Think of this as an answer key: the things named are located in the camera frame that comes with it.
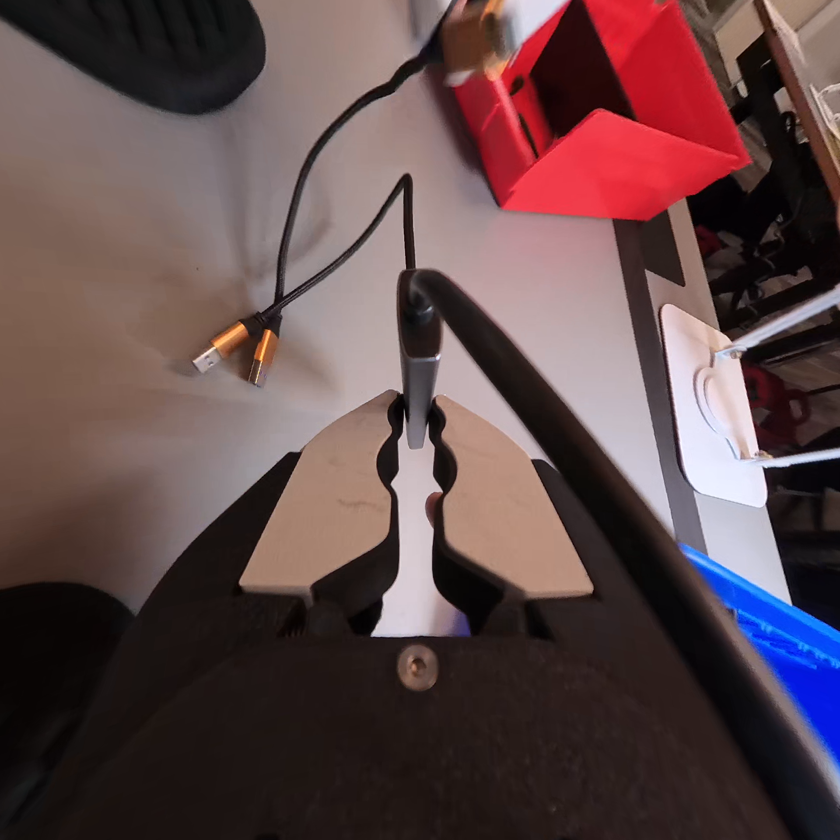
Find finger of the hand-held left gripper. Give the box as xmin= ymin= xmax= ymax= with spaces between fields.
xmin=499 ymin=0 xmax=571 ymax=50
xmin=407 ymin=0 xmax=460 ymax=30

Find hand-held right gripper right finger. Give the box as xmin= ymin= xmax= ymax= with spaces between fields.
xmin=432 ymin=394 xmax=595 ymax=599

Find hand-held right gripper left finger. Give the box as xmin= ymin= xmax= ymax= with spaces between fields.
xmin=239 ymin=390 xmax=403 ymax=599

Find thick black hub cable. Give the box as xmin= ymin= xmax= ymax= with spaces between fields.
xmin=403 ymin=268 xmax=840 ymax=840

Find red plastic bin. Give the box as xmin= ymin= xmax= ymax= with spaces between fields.
xmin=453 ymin=0 xmax=752 ymax=221

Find black cable orange plugs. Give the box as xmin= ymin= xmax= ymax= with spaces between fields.
xmin=192 ymin=174 xmax=421 ymax=376
xmin=248 ymin=0 xmax=509 ymax=389

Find blue plastic bin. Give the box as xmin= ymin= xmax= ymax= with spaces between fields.
xmin=679 ymin=543 xmax=840 ymax=775

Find black bin divider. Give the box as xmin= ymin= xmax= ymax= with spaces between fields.
xmin=532 ymin=0 xmax=637 ymax=139

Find black board on white stand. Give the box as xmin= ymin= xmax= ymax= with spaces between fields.
xmin=659 ymin=282 xmax=840 ymax=508

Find black mesh pad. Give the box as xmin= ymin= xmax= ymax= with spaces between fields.
xmin=0 ymin=0 xmax=266 ymax=116

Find dark cloth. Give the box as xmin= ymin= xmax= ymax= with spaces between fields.
xmin=0 ymin=583 xmax=135 ymax=840

